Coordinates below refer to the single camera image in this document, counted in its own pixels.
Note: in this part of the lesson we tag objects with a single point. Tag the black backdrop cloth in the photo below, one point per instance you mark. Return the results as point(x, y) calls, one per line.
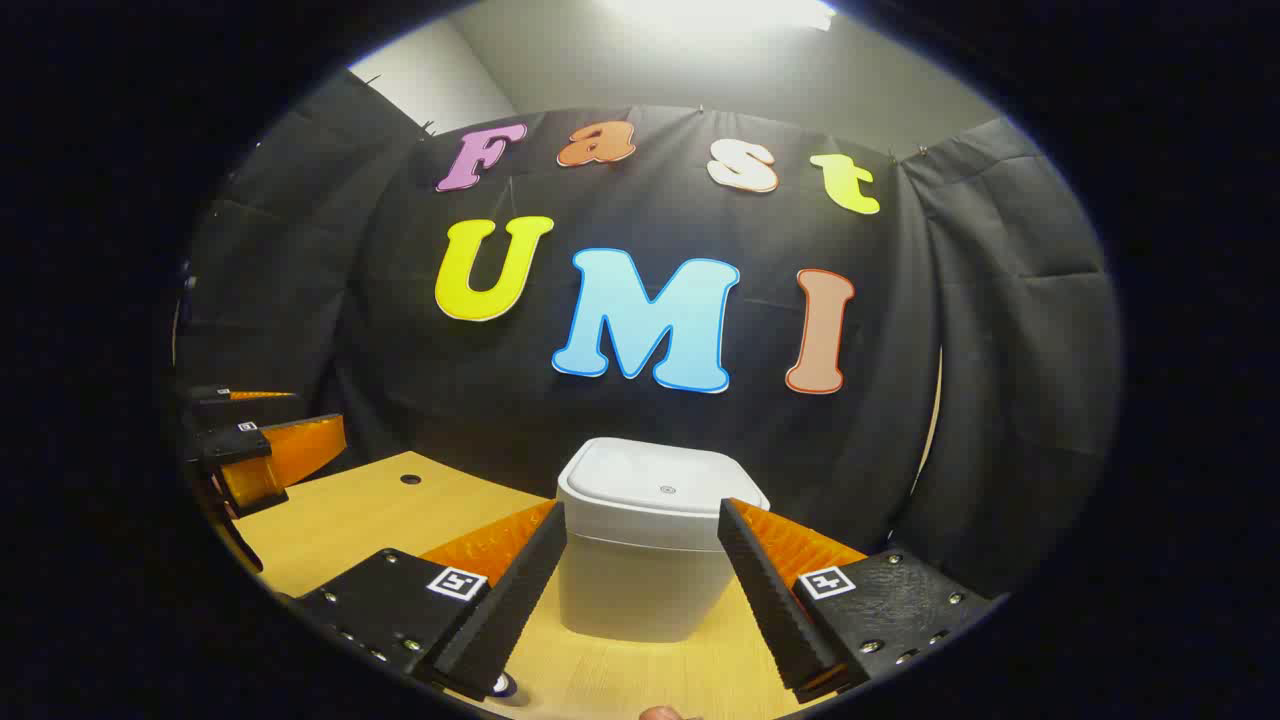
point(400, 380)

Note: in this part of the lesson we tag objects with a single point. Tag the wooden desktop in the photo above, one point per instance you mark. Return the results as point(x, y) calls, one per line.
point(340, 520)

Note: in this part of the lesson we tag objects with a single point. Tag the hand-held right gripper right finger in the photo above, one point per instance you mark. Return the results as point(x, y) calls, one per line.
point(770, 610)

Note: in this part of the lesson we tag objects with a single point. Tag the white desktop garbage bin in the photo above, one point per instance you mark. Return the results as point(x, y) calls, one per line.
point(650, 480)

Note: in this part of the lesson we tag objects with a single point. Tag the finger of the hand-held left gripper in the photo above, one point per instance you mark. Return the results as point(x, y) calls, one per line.
point(290, 450)
point(240, 403)

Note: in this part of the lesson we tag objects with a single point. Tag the ceiling light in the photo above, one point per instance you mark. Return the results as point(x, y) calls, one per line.
point(720, 12)

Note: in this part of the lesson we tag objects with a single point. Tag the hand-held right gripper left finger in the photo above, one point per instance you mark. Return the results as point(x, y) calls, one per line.
point(500, 620)

